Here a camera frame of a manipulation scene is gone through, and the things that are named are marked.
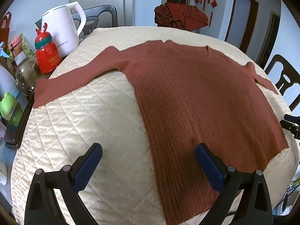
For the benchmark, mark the dark framed door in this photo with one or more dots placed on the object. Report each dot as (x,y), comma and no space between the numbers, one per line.
(274,35)

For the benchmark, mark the brown framed door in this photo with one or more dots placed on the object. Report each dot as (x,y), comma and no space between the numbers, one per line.
(254,16)

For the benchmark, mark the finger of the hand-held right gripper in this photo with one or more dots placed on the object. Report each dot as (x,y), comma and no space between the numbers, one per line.
(293,127)

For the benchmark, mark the grey plastic chair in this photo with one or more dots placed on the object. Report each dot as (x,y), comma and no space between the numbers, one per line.
(103,16)

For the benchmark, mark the green and pink box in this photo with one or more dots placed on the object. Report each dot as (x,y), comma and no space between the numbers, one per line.
(20,46)

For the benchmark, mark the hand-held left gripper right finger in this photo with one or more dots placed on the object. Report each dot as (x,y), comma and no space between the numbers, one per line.
(207,166)

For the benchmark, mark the white electric kettle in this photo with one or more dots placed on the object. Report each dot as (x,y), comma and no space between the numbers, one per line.
(61,28)

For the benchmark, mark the red checkered cloth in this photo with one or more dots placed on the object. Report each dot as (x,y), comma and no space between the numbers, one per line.
(182,16)

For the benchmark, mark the black plastic chair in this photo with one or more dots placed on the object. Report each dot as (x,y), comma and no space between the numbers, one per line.
(281,63)

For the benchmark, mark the rust brown knitted sweater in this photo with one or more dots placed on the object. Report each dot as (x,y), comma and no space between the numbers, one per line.
(187,98)

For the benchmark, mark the white container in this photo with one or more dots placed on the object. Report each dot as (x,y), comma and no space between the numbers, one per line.
(5,82)

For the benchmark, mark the glass jar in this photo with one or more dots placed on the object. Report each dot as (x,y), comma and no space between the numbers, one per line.
(25,72)

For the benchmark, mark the cream quilted blanket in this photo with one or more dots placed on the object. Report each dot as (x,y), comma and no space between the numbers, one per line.
(82,121)

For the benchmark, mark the red reindeer bottle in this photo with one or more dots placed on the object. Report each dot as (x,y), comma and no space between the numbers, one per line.
(48,56)

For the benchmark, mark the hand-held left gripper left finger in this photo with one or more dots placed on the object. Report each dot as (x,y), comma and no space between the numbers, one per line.
(90,163)

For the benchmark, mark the black tray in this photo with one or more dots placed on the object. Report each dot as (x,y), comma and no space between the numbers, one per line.
(20,126)

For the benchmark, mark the green bottle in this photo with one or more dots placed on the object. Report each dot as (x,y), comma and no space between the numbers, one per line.
(9,107)

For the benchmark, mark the red bag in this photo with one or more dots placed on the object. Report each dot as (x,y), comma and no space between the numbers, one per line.
(4,28)

